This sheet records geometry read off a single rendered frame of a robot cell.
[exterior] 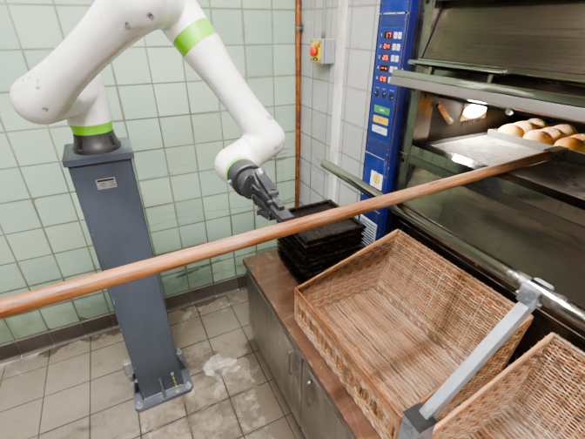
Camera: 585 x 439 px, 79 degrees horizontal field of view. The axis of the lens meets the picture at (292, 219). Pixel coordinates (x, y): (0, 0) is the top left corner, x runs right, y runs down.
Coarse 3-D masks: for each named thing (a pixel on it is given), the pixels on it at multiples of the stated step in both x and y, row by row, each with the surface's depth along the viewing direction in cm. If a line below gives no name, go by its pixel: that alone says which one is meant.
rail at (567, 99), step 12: (396, 72) 109; (408, 72) 105; (456, 84) 91; (468, 84) 88; (480, 84) 86; (492, 84) 83; (516, 96) 79; (528, 96) 76; (540, 96) 74; (552, 96) 72; (564, 96) 70; (576, 96) 69
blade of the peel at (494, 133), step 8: (488, 136) 138; (496, 136) 136; (504, 136) 133; (512, 136) 130; (520, 144) 129; (528, 144) 126; (536, 144) 124; (544, 144) 121; (568, 152) 116; (576, 152) 114; (584, 160) 112
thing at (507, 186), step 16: (432, 160) 122; (448, 160) 116; (464, 160) 114; (496, 176) 102; (512, 176) 102; (512, 192) 99; (528, 192) 95; (544, 192) 92; (560, 192) 92; (544, 208) 92; (560, 208) 89; (576, 208) 85
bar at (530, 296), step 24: (336, 168) 110; (384, 192) 94; (408, 216) 84; (456, 240) 74; (480, 264) 69; (504, 264) 66; (528, 288) 60; (552, 288) 60; (528, 312) 62; (576, 312) 55; (504, 336) 62; (480, 360) 62; (456, 384) 62; (432, 408) 63; (408, 432) 64; (432, 432) 63
